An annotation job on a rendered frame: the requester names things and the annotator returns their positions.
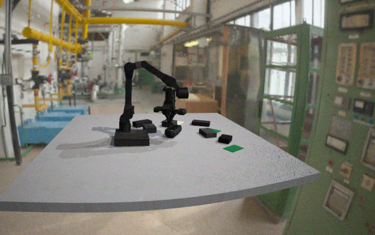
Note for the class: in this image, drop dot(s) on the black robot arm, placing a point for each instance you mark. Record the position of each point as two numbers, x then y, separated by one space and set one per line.
181 92

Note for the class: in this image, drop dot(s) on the flat green rectangular card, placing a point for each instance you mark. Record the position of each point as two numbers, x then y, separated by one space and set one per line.
233 148

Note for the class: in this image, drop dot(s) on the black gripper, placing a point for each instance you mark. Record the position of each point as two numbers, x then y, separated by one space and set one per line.
170 116

